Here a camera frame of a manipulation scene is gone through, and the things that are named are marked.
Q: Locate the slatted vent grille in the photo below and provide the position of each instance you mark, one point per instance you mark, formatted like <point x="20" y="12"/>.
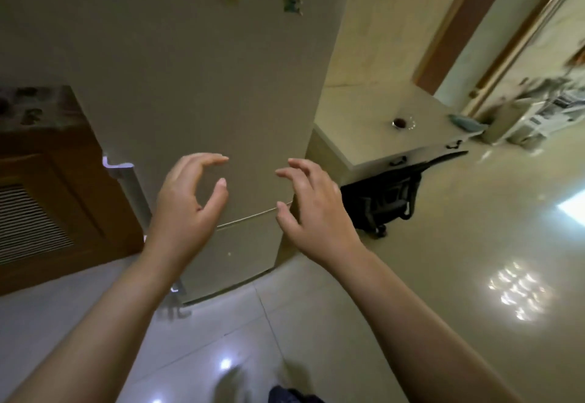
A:
<point x="27" y="224"/>

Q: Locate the dark floral dress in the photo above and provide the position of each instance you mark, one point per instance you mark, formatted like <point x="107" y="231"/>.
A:
<point x="292" y="396"/>

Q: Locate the blue fluffy cloth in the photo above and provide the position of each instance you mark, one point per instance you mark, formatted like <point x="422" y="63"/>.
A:
<point x="466" y="123"/>

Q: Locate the brown wooden door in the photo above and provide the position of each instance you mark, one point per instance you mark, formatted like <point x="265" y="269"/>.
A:
<point x="466" y="23"/>

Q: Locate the white refrigerator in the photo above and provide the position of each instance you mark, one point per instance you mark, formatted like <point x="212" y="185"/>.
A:
<point x="228" y="256"/>

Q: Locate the clear drinking glass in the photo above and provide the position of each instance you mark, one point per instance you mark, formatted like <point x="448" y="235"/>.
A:
<point x="400" y="122"/>

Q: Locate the person's left hand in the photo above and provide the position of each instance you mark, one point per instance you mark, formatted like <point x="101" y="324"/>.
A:
<point x="178" y="220"/>

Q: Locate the white air purifier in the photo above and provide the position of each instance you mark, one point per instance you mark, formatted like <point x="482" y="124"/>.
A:
<point x="505" y="124"/>

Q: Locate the patterned cabinet cover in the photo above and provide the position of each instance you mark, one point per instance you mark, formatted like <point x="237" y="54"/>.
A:
<point x="41" y="105"/>

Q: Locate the person's right hand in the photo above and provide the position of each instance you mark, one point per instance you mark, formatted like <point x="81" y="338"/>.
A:
<point x="320" y="220"/>

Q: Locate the white television stand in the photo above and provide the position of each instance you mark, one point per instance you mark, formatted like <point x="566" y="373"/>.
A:
<point x="544" y="119"/>

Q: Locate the white refrigerator door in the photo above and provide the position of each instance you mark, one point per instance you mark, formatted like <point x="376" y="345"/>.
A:
<point x="205" y="96"/>

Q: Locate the black office chair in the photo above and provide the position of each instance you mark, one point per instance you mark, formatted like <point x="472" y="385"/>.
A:
<point x="379" y="197"/>

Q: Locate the wooden radiator cabinet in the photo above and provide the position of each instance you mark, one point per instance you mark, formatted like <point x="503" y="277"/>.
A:
<point x="91" y="197"/>

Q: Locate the white wooden desk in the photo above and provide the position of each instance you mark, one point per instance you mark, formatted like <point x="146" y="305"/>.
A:
<point x="365" y="115"/>

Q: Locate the person's right forearm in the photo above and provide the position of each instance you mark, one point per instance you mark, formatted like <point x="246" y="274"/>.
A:
<point x="425" y="338"/>

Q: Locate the person's left forearm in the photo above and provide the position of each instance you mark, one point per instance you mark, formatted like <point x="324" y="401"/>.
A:
<point x="91" y="338"/>

